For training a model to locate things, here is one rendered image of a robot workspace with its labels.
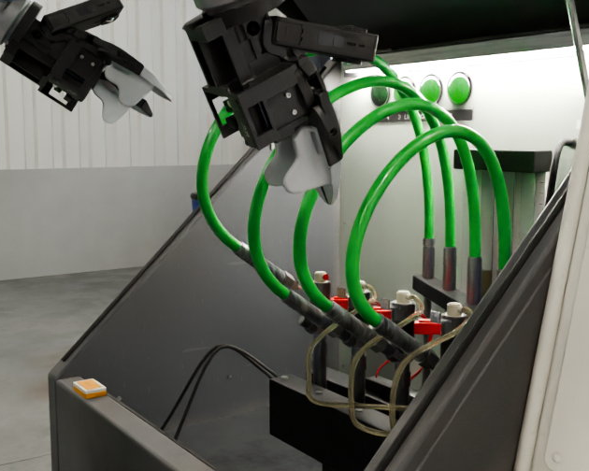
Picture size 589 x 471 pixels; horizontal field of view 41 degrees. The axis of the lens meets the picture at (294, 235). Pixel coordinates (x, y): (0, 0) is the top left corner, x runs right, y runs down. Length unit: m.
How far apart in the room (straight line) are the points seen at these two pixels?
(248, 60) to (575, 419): 0.43
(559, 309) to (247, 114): 0.35
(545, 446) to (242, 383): 0.71
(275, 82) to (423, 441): 0.34
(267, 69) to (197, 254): 0.65
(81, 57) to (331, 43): 0.45
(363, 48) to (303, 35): 0.06
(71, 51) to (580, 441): 0.75
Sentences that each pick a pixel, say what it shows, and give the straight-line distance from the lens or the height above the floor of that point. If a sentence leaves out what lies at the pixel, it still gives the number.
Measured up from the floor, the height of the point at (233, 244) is 1.18.
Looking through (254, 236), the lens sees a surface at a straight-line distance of 0.88.
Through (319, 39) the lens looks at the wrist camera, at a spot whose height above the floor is 1.39.
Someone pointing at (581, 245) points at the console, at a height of 1.21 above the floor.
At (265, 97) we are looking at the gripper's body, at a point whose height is 1.34.
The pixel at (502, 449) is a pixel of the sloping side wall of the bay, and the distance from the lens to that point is 0.80.
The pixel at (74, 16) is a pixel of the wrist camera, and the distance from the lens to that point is 1.10.
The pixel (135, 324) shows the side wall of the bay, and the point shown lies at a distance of 1.27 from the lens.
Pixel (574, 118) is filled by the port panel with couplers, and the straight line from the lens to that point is 1.10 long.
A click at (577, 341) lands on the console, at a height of 1.12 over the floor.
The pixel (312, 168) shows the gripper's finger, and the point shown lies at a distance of 0.72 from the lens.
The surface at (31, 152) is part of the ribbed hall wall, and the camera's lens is 7.65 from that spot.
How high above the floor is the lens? 1.31
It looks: 7 degrees down
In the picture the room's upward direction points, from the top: straight up
